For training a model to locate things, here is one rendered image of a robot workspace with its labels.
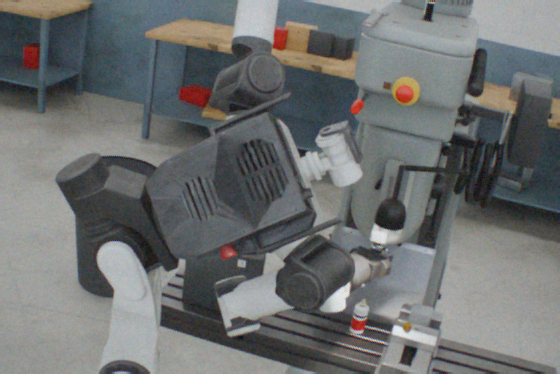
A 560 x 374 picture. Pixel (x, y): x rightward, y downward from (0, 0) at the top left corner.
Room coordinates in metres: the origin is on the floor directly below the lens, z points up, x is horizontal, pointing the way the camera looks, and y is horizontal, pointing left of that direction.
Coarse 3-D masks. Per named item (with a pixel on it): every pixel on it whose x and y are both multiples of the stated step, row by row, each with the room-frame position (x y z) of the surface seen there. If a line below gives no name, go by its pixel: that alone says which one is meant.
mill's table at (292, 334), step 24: (168, 288) 1.94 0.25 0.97; (168, 312) 1.84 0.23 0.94; (192, 312) 1.83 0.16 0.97; (216, 312) 1.85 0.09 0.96; (288, 312) 1.91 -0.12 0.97; (312, 312) 1.93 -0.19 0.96; (336, 312) 1.94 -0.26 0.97; (216, 336) 1.80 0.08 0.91; (240, 336) 1.78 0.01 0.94; (264, 336) 1.77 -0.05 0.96; (288, 336) 1.78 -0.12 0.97; (312, 336) 1.80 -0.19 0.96; (336, 336) 1.81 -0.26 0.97; (360, 336) 1.83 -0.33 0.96; (384, 336) 1.84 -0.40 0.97; (288, 360) 1.75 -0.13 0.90; (312, 360) 1.74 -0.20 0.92; (336, 360) 1.72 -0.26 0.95; (360, 360) 1.71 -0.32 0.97; (456, 360) 1.76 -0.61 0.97; (480, 360) 1.78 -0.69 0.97; (504, 360) 1.79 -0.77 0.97; (528, 360) 1.81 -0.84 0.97
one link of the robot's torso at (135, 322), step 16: (112, 256) 1.36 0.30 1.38; (128, 256) 1.36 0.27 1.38; (112, 272) 1.36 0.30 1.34; (128, 272) 1.36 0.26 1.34; (144, 272) 1.38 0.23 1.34; (128, 288) 1.36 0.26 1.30; (144, 288) 1.37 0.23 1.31; (160, 288) 1.50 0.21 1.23; (112, 304) 1.37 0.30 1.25; (128, 304) 1.37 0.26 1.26; (144, 304) 1.38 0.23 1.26; (160, 304) 1.50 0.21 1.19; (112, 320) 1.39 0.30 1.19; (128, 320) 1.39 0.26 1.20; (144, 320) 1.38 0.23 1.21; (160, 320) 1.50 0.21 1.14; (112, 336) 1.39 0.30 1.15; (128, 336) 1.40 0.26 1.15; (144, 336) 1.40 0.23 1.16; (112, 352) 1.39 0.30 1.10; (128, 352) 1.40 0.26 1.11; (144, 352) 1.40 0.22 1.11; (112, 368) 1.38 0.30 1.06; (128, 368) 1.38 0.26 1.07; (144, 368) 1.40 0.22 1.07
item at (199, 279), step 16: (240, 256) 1.87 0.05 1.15; (256, 256) 1.88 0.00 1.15; (192, 272) 1.87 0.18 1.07; (208, 272) 1.87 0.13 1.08; (224, 272) 1.87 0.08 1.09; (240, 272) 1.87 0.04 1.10; (256, 272) 1.86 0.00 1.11; (192, 288) 1.87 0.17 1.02; (208, 288) 1.87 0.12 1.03; (208, 304) 1.87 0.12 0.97
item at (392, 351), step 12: (408, 312) 1.82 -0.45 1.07; (432, 324) 1.80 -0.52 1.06; (384, 348) 1.76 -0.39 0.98; (396, 348) 1.68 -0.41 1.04; (408, 348) 1.71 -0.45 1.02; (384, 360) 1.62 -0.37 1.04; (396, 360) 1.63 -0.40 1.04; (408, 360) 1.65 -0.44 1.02; (420, 360) 1.64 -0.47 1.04; (432, 360) 1.73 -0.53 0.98; (384, 372) 1.60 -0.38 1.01; (396, 372) 1.59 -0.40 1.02; (408, 372) 1.58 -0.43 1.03; (420, 372) 1.59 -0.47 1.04
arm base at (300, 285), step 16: (320, 240) 1.42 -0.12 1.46; (288, 256) 1.33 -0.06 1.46; (304, 256) 1.35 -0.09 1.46; (288, 272) 1.32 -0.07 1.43; (304, 272) 1.30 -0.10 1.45; (352, 272) 1.39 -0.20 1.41; (288, 288) 1.31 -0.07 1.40; (304, 288) 1.29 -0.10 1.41; (320, 288) 1.28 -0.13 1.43; (304, 304) 1.29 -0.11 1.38; (320, 304) 1.28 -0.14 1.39
